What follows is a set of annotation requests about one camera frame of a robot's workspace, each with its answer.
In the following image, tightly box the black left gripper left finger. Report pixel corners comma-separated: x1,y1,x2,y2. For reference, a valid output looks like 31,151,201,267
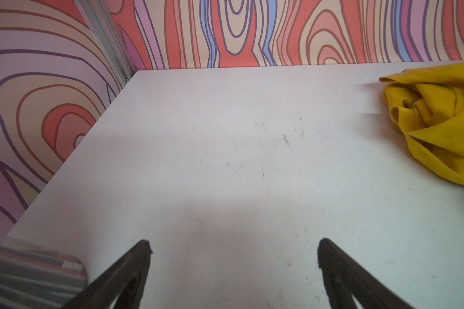
63,239,152,308

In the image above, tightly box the aluminium frame corner post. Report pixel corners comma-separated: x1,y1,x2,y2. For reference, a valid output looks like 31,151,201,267
74,0,136,87

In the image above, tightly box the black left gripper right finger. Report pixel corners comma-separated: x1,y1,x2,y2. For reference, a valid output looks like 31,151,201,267
317,238,411,308

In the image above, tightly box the striped pen holder cup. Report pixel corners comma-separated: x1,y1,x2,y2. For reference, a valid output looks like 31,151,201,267
0,235,88,308

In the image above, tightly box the yellow cloth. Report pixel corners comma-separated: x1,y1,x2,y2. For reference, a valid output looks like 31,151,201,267
380,63,464,186

